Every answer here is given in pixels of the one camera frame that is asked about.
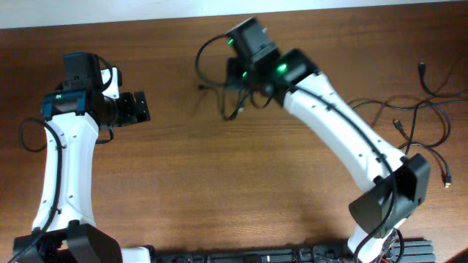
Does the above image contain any separated black USB cable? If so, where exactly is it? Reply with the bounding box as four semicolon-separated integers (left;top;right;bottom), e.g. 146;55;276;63
349;98;453;189

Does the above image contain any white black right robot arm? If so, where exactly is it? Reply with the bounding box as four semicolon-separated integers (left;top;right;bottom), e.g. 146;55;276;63
227;18;431;262

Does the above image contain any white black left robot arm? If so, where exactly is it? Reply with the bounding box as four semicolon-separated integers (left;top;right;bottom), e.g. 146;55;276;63
11;52;156;262

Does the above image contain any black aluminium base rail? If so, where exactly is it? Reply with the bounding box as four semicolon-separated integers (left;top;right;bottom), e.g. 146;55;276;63
120;239;436;263

